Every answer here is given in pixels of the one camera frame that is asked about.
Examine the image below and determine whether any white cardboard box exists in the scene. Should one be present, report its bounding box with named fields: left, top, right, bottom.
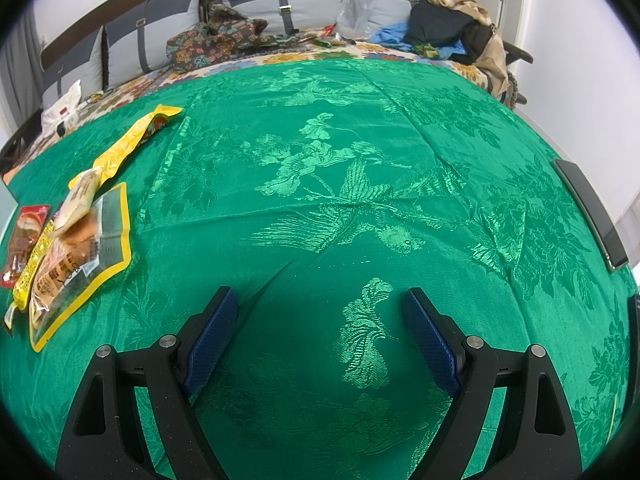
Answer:
left=0, top=172, right=15, bottom=228

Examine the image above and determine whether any black chair armrest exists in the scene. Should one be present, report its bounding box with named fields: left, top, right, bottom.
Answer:
left=502, top=42, right=535, bottom=64

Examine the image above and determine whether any floral bedsheet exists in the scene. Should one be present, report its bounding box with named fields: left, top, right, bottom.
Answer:
left=15, top=40, right=506, bottom=161

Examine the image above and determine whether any dark grey phone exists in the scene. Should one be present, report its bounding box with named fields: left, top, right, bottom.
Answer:
left=552, top=159, right=630, bottom=273

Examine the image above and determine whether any white plastic bag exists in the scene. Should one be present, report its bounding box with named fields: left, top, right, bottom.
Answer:
left=40, top=79, right=83, bottom=138

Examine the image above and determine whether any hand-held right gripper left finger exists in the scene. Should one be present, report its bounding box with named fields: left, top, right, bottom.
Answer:
left=54, top=286, right=240, bottom=480

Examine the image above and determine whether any green embroidered blanket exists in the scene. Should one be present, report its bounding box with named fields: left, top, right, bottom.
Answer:
left=0, top=57, right=640, bottom=480

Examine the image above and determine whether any long yellow snack packet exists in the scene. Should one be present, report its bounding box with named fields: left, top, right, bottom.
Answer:
left=94, top=104, right=183, bottom=183

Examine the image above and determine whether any clear plastic bag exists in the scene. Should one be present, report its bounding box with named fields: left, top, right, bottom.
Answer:
left=336, top=0, right=381, bottom=38

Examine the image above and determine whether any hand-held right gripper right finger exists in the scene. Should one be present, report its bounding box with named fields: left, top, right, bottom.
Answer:
left=402, top=287, right=585, bottom=480

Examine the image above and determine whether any pale snack packet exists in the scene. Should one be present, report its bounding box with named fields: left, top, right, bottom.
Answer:
left=50, top=169, right=103, bottom=238

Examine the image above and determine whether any dark floral garment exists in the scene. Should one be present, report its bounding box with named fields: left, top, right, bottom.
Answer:
left=165, top=2, right=311, bottom=73

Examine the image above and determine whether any small red wrapper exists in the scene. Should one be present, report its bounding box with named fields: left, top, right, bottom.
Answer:
left=315, top=25, right=351, bottom=48

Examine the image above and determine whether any white door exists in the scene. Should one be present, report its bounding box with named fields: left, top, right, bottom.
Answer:
left=447, top=0, right=531, bottom=51

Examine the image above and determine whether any grey curtain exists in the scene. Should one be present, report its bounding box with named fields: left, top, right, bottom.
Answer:
left=0, top=10, right=43, bottom=111

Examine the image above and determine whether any black bag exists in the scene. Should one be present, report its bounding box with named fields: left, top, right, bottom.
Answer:
left=404, top=0, right=493, bottom=53

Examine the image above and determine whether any red brown snack packet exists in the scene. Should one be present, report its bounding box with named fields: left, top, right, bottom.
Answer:
left=0, top=205, right=52, bottom=288

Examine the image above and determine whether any yellow packet with dark edge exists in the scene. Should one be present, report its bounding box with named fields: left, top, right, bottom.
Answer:
left=4, top=220, right=56, bottom=333

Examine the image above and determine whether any clear packet with yellow border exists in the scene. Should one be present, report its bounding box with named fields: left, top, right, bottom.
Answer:
left=27, top=182, right=133, bottom=353

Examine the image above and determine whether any blue cloth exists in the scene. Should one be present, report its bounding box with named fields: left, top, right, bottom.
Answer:
left=372, top=22, right=468, bottom=63

